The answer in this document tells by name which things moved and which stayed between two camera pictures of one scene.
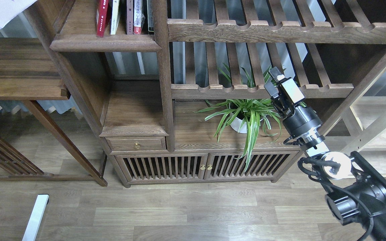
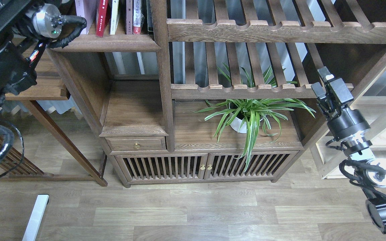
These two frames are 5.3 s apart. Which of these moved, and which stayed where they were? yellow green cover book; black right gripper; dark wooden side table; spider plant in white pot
Moved: black right gripper
Stayed: spider plant in white pot; dark wooden side table; yellow green cover book
